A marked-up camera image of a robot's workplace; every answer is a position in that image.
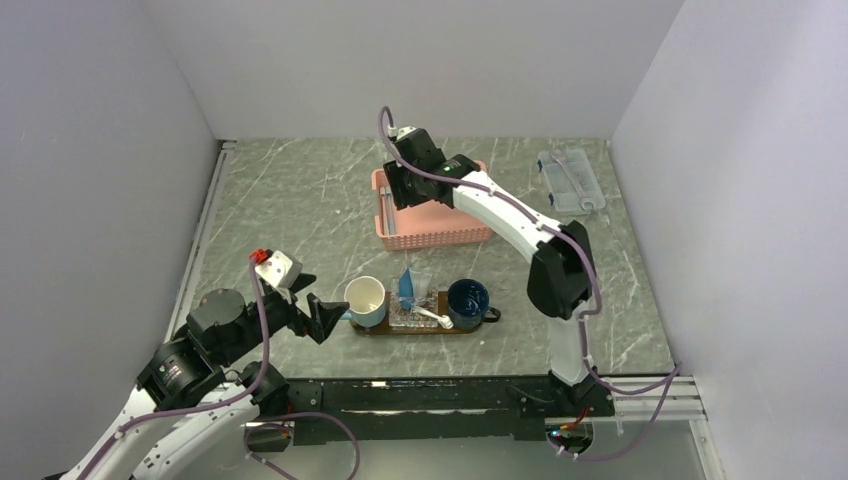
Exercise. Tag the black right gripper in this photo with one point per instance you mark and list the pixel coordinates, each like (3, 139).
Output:
(394, 172)

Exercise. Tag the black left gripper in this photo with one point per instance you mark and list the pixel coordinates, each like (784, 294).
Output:
(323, 315)

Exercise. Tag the pink plastic basket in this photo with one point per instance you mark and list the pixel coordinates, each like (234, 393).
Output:
(428, 225)

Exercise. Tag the light blue mug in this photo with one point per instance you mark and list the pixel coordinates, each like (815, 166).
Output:
(365, 296)

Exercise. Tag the brown wooden oval tray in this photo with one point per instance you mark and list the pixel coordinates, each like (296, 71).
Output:
(400, 322)

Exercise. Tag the clear acrylic holder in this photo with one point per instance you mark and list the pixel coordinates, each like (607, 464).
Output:
(431, 304)

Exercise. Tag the blue toothpaste tube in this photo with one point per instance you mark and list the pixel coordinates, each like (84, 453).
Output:
(406, 291)

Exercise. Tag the dark blue mug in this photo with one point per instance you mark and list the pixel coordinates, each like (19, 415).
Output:
(468, 305)

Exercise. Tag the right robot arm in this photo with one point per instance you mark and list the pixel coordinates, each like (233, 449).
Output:
(561, 279)

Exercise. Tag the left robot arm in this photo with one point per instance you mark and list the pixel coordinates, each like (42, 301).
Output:
(211, 377)

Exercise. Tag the clear plastic storage box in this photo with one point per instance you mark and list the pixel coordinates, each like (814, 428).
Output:
(572, 184)

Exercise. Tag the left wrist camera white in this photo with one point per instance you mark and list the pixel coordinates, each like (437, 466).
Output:
(276, 268)

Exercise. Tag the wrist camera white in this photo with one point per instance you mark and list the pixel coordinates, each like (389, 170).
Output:
(276, 268)
(395, 133)

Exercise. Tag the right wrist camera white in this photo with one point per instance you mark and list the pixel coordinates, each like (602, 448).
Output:
(395, 133)

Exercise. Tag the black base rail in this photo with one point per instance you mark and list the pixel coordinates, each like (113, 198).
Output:
(522, 407)

